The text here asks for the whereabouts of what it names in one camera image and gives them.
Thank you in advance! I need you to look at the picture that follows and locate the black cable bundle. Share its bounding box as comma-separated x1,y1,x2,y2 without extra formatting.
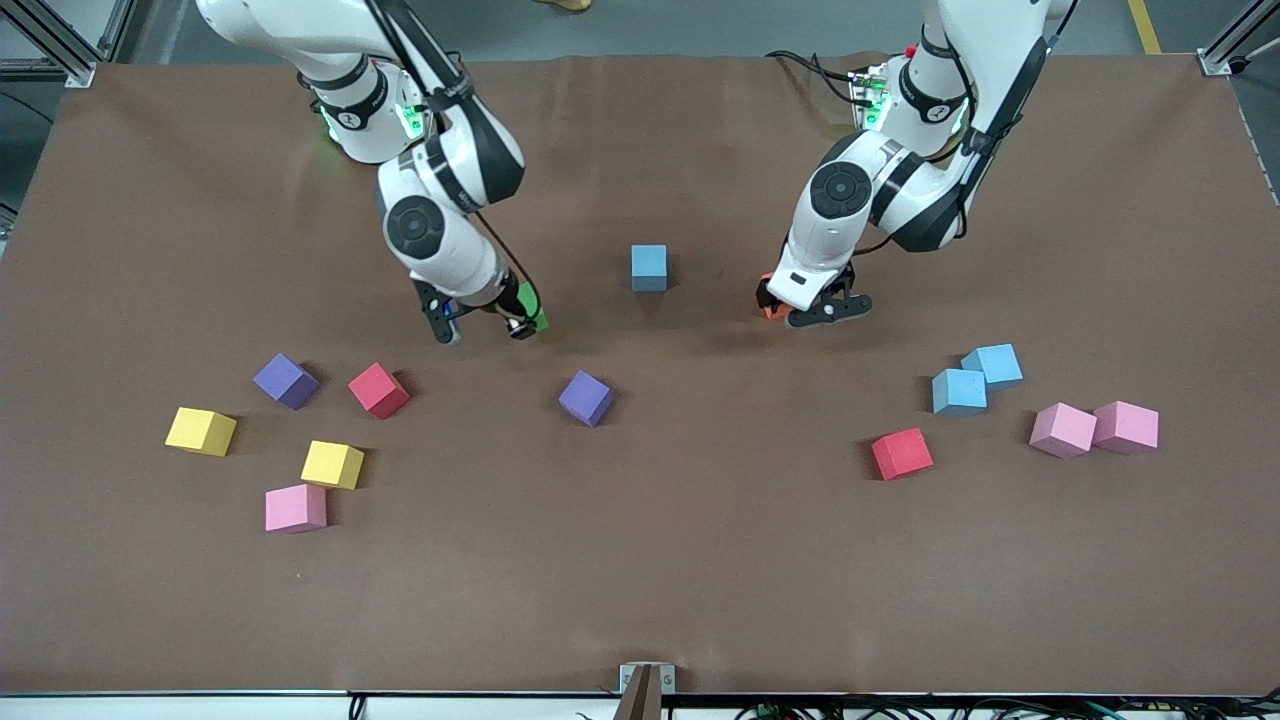
735,698,1280,720

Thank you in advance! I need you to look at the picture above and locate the red foam cube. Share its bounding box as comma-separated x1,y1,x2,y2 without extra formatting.
348,362,411,420
870,427,935,482

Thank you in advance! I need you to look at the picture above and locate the pink foam cube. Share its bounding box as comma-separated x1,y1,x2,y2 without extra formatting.
1092,400,1161,456
1029,402,1098,460
264,484,329,535

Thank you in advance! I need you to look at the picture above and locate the grey metal bracket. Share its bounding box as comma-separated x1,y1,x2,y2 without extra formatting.
618,662,677,696

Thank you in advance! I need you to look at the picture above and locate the aluminium frame profile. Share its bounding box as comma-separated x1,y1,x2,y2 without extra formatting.
0,0,136,87
1198,0,1280,77

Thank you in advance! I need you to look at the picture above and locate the brown camera pole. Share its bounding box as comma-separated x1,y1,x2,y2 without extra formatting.
612,666,666,720

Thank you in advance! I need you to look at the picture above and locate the yellow foam cube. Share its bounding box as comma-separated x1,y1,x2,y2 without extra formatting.
300,440,366,491
164,406,239,458

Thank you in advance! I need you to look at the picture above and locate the purple foam cube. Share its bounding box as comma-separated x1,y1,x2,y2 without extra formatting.
557,370,615,429
252,352,322,412

